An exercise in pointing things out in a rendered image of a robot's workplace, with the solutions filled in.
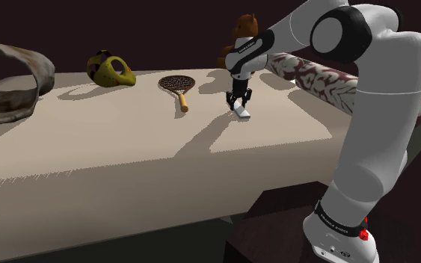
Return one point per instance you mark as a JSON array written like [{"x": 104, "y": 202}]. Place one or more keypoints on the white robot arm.
[{"x": 388, "y": 109}]

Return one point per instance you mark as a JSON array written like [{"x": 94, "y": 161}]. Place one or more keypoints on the red and white patterned bolster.
[{"x": 323, "y": 82}]

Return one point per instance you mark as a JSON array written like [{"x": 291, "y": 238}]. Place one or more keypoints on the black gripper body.
[{"x": 240, "y": 86}]

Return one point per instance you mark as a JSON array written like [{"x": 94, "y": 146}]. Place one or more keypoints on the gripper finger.
[
  {"x": 231, "y": 100},
  {"x": 247, "y": 97}
]

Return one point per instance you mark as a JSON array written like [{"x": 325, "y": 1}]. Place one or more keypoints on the grey-brown hollow sculpture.
[{"x": 44, "y": 72}]

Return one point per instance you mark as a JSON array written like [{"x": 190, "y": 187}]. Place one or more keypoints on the white flat bar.
[{"x": 243, "y": 112}]

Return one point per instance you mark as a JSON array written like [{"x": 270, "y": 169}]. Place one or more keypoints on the yellow mask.
[{"x": 111, "y": 74}]

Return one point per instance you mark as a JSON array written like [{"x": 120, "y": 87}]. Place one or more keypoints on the brown racket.
[{"x": 176, "y": 83}]

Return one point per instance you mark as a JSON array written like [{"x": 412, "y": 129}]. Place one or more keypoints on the brown teddy bear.
[{"x": 247, "y": 25}]

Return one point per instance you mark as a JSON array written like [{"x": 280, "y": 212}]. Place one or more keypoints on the dark robot stand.
[{"x": 275, "y": 226}]

